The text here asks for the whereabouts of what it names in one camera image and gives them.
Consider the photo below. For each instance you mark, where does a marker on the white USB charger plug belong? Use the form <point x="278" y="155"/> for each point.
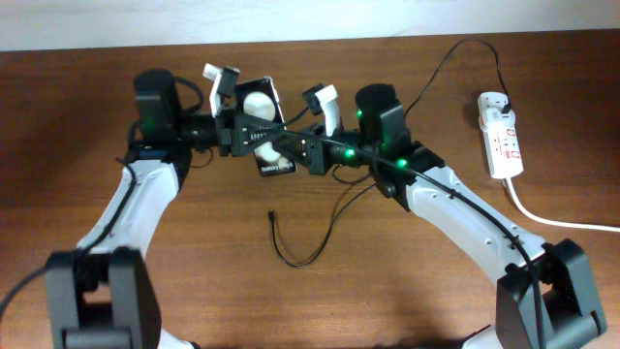
<point x="495" y="111"/>

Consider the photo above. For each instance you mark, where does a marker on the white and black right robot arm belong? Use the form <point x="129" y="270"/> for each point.
<point x="546" y="295"/>

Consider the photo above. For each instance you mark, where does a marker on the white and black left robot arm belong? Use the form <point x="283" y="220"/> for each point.
<point x="99" y="295"/>

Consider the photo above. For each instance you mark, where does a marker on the white power strip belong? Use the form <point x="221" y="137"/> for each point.
<point x="502" y="151"/>

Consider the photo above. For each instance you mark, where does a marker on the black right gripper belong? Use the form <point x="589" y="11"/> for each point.
<point x="314" y="155"/>

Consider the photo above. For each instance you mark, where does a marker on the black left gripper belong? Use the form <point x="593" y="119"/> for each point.
<point x="234" y="138"/>

